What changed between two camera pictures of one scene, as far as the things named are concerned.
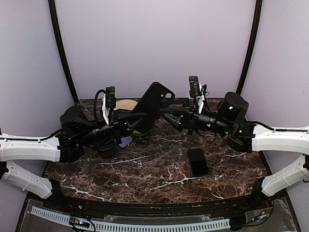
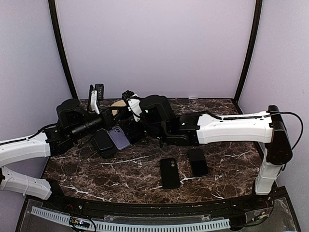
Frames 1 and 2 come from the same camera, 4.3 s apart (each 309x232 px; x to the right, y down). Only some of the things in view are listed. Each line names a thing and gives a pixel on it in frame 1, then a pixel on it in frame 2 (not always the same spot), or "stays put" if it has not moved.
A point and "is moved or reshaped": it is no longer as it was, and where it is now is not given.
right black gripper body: (219, 126) to (129, 125)
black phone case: (157, 96) is moved or reshaped
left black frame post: (58, 36) stays put
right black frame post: (253, 46) stays put
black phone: (198, 162) stays put
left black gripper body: (117, 130) to (107, 123)
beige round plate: (125, 104) stays put
